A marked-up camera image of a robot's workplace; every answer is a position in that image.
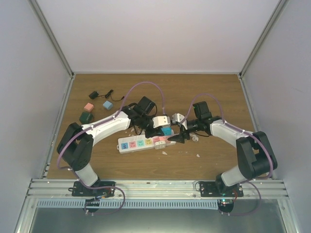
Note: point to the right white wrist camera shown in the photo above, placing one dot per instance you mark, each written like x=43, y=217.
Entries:
x=179, y=119

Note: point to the white power strip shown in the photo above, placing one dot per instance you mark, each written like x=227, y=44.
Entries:
x=137, y=143

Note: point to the white grey plug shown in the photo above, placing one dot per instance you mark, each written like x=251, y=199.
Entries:
x=160, y=145

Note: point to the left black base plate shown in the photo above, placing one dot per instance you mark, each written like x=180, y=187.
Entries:
x=79, y=190

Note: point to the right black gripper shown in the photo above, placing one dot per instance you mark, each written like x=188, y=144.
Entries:
x=180, y=138

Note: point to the light blue usb charger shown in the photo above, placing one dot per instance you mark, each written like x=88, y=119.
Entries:
x=107, y=105

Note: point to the large pink adapter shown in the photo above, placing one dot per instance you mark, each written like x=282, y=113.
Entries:
x=160, y=138

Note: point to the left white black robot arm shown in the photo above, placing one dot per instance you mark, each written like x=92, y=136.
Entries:
x=76, y=145

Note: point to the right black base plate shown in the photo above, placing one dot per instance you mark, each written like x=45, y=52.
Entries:
x=209, y=189

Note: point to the dark green square adapter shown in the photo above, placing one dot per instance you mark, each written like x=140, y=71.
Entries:
x=86, y=117

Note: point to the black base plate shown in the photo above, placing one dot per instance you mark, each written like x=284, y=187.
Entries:
x=209, y=189
x=79, y=190

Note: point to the small pink plug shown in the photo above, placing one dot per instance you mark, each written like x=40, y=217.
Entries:
x=89, y=107

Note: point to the black plug with cable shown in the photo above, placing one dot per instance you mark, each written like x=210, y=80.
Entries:
x=108, y=95

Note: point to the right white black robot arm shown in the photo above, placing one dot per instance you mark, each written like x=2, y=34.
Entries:
x=255, y=155

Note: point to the cyan square adapter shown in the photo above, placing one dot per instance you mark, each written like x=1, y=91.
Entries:
x=167, y=131

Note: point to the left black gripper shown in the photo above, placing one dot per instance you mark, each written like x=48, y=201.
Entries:
x=153, y=133

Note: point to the grey slotted cable duct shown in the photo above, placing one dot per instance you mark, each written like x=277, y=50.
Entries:
x=130, y=204

